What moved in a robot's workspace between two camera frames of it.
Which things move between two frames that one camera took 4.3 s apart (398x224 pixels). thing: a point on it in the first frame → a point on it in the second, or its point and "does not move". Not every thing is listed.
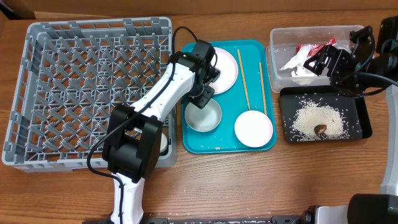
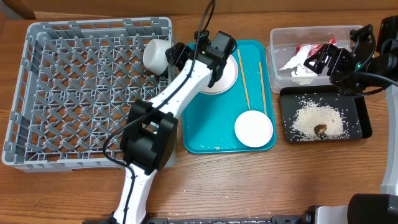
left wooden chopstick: x=244 y=79 does not move
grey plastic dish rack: x=71 y=73 does not move
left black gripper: x=204 y=99 → x=180 y=55
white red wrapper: x=304 y=53 does not move
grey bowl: x=205 y=119 → x=154 y=56
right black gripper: x=325 y=58 does not move
